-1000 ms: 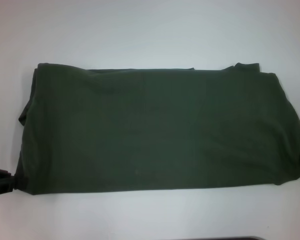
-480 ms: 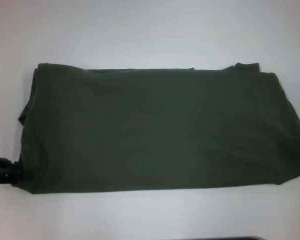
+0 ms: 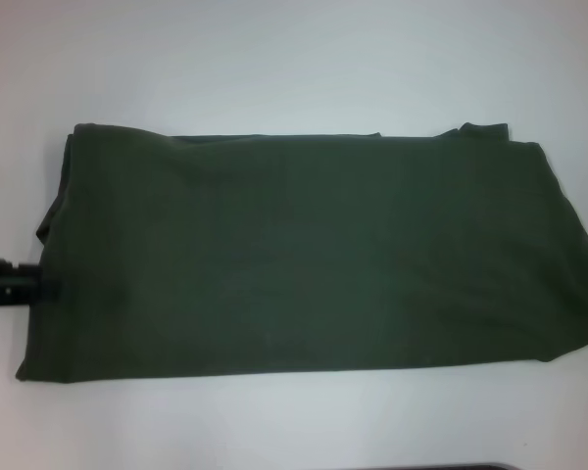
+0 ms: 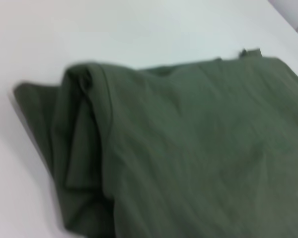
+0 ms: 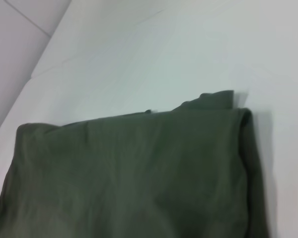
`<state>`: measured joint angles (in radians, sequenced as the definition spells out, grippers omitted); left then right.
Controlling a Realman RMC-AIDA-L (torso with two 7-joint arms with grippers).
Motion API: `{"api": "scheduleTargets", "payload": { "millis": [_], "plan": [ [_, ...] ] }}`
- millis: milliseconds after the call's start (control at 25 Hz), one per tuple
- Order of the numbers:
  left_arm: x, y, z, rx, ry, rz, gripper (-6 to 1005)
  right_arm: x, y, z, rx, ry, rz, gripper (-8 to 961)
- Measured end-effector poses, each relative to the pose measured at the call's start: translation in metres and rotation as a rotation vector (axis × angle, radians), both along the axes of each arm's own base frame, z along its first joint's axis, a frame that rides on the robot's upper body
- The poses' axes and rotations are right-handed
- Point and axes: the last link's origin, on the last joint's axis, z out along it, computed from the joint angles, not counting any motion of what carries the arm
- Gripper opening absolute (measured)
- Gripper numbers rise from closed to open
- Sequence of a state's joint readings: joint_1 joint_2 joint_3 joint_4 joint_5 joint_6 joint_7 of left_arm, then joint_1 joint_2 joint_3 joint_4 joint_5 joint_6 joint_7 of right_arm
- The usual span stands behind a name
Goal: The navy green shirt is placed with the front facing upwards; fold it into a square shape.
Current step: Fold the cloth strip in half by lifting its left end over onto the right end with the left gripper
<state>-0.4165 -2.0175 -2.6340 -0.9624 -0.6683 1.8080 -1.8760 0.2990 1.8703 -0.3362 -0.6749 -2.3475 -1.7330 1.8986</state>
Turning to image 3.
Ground dark green FREE t-shirt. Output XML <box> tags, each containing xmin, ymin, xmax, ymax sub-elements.
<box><xmin>13</xmin><ymin>120</ymin><xmax>588</xmax><ymax>385</ymax></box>

